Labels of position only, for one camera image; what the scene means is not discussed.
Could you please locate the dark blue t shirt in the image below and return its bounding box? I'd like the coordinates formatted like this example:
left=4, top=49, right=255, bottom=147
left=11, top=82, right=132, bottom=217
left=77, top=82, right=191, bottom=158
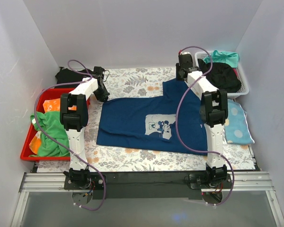
left=97, top=79, right=207, bottom=154

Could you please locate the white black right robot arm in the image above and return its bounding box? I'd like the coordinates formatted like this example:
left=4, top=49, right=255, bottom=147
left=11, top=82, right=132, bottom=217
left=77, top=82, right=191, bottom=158
left=176, top=51, right=228, bottom=188

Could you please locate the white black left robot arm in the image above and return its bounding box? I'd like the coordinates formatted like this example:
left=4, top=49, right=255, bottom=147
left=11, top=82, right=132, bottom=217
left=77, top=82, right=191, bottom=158
left=60, top=66, right=110, bottom=189

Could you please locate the black t shirt on table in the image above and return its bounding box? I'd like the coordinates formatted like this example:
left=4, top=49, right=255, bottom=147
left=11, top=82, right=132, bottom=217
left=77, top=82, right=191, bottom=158
left=55, top=69, right=93, bottom=88

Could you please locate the black garment in basket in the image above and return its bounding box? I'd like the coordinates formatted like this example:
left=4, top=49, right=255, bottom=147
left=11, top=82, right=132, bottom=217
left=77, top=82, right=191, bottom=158
left=206, top=63, right=241, bottom=93

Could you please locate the teal garment in basket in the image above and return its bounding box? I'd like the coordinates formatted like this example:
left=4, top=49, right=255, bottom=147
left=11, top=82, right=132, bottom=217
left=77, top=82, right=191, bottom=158
left=203, top=50, right=240, bottom=68

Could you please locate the orange white patterned shirt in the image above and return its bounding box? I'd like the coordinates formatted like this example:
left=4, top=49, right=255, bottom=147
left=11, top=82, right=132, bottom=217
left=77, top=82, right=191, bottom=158
left=28, top=98, right=77, bottom=157

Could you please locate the green t shirt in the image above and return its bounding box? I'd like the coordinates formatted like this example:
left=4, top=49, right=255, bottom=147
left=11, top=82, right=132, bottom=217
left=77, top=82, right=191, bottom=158
left=29, top=111, right=71, bottom=157

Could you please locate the white plastic laundry basket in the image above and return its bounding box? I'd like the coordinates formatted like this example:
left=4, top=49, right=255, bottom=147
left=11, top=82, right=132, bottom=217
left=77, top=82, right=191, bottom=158
left=206, top=62, right=249, bottom=99

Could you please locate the light blue polka dot cloth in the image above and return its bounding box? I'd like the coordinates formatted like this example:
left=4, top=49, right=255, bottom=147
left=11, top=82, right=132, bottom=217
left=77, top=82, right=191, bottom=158
left=224, top=99, right=255, bottom=145

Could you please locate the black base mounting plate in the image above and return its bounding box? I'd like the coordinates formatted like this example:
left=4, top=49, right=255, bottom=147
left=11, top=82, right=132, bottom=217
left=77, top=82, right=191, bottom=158
left=63, top=171, right=231, bottom=200

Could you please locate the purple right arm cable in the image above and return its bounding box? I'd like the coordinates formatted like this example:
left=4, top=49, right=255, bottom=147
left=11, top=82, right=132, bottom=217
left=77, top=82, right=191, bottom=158
left=175, top=45, right=235, bottom=207

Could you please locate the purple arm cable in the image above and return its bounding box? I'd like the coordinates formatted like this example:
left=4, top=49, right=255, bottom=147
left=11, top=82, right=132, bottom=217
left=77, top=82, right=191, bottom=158
left=33, top=59, right=107, bottom=211
left=175, top=45, right=235, bottom=207

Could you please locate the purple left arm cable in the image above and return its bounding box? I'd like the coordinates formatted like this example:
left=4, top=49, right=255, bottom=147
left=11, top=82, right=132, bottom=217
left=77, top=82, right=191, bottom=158
left=33, top=59, right=107, bottom=211

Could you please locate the aluminium frame rail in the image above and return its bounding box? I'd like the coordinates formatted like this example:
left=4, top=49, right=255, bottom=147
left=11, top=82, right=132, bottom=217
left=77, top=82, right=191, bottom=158
left=11, top=171, right=284, bottom=227

